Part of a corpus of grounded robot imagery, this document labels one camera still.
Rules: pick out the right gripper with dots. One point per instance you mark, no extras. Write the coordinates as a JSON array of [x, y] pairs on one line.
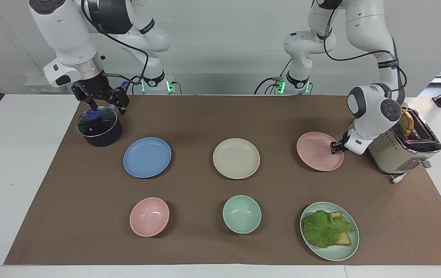
[[91, 88]]

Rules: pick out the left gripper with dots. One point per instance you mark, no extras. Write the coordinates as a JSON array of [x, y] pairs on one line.
[[346, 139]]

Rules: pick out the pink plate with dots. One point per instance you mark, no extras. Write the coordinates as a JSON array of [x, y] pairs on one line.
[[317, 151]]

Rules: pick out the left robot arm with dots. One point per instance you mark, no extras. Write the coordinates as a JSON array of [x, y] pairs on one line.
[[371, 112]]

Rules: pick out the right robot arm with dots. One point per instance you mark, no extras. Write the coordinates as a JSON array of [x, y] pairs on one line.
[[66, 34]]

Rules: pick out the glass lid with blue knob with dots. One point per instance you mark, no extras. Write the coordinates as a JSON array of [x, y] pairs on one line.
[[97, 122]]

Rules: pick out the dark blue pot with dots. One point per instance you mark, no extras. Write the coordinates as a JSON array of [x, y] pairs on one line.
[[104, 139]]

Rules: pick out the beige toaster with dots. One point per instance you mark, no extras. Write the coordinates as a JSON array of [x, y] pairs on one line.
[[398, 154]]

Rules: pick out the white toaster plug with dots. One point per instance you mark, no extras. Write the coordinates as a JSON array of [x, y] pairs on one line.
[[398, 178]]

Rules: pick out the blue plate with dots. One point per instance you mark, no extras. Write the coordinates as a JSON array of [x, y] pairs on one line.
[[147, 157]]

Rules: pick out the bread in toaster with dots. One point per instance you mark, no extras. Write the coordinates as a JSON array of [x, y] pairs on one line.
[[406, 122]]

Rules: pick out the green lettuce leaf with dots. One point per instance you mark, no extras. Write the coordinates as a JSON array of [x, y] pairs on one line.
[[323, 229]]

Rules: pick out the toast bread slice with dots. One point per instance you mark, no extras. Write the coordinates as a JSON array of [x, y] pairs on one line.
[[345, 239]]

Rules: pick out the beige plate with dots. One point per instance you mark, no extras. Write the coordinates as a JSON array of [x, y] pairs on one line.
[[236, 158]]

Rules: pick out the green plate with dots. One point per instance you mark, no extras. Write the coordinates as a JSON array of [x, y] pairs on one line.
[[334, 253]]

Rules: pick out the green bowl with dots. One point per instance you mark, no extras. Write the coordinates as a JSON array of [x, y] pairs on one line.
[[241, 214]]

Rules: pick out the pink bowl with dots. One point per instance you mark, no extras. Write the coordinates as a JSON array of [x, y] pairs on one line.
[[149, 217]]

